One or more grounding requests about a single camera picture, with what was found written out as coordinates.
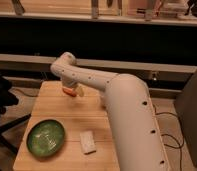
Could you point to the white sponge block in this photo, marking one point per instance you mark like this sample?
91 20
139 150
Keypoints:
87 142

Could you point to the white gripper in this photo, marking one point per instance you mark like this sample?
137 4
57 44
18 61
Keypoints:
72 85

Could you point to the green glass bowl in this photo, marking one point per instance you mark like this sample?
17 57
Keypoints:
45 138

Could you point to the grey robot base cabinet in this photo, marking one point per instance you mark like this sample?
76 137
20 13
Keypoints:
186 108

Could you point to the orange pepper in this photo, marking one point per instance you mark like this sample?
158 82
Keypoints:
69 92

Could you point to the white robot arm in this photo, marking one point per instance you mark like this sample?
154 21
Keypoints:
135 131

